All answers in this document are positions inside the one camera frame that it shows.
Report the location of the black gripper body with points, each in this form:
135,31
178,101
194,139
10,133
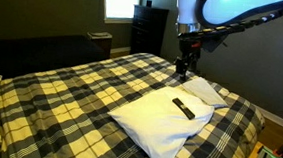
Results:
190,50

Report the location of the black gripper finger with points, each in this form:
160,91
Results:
181,70
195,68

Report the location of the white pillow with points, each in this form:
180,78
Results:
204,90
160,122

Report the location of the black remote control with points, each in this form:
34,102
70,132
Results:
183,108

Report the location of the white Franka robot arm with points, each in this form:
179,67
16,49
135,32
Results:
190,7

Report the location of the black dresser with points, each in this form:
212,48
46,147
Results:
149,31

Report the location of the small dark object on dresser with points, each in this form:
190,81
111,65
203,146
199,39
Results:
149,3

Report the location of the bright window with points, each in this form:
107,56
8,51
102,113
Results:
121,2

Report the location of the dark side table with tray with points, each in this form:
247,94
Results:
100,39

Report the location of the plaid bed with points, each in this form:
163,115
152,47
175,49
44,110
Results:
62,110

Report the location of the black futon couch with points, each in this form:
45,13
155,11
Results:
39,53

